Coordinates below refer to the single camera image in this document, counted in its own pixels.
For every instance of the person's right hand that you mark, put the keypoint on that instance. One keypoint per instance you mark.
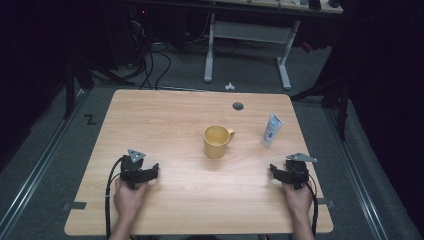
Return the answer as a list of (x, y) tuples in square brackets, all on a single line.
[(299, 200)]

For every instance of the grey floor rail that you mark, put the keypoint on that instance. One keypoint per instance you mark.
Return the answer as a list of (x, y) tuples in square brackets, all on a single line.
[(36, 166), (358, 180)]

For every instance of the person's left hand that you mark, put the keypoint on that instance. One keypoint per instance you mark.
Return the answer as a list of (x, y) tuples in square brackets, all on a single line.
[(128, 199)]

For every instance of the white-framed desk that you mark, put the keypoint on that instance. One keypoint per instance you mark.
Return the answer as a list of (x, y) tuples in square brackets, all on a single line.
[(248, 32)]

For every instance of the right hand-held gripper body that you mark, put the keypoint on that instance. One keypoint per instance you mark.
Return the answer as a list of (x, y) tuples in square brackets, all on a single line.
[(296, 171)]

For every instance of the black metal stand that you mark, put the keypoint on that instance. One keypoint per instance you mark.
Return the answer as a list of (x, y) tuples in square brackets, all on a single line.
[(69, 90), (342, 106)]

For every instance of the grey tape strip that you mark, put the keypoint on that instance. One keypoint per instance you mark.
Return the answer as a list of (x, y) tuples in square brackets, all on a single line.
[(76, 206), (326, 202)]

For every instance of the dark round table grommet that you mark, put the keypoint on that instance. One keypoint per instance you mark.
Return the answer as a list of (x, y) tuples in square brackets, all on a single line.
[(238, 106)]

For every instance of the crumpled white paper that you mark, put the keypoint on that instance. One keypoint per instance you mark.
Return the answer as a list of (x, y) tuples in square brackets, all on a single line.
[(229, 87)]

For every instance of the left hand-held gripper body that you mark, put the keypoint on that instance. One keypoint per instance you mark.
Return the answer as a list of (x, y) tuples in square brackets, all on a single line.
[(131, 168)]

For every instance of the white squeeze tube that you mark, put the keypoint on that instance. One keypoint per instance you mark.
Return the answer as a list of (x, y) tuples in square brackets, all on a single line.
[(271, 130)]

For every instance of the yellow mug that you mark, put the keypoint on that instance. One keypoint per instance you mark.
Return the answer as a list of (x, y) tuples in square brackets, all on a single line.
[(216, 141)]

